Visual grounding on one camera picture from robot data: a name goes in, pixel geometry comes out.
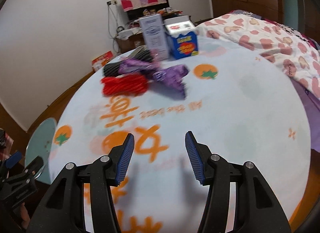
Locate teal round trash bin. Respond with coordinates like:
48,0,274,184
24,118,57,184

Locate person's left hand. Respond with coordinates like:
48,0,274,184
20,203,30,229

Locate striped pink cloth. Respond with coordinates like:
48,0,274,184
0,128,14,161

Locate white bedsheet orange prints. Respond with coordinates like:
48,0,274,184
49,38,311,232

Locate red white paper bag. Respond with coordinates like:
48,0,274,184
91,51,114,72

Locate red knitted item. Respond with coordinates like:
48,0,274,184
101,74,149,96

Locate pink heart pattern quilt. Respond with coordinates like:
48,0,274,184
196,10,319,98

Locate purple snack wrapper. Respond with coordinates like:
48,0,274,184
118,57,190,100

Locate black knitted item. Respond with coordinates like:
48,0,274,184
103,46,159,77

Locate wooden TV cabinet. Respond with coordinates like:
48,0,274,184
113,10,182,54

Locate tall white blue box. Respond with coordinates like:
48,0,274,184
139,14,169,61

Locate blue yellow carton box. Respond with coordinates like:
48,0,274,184
164,16,199,59

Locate wall socket with cables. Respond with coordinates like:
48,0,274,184
106,0,122,55

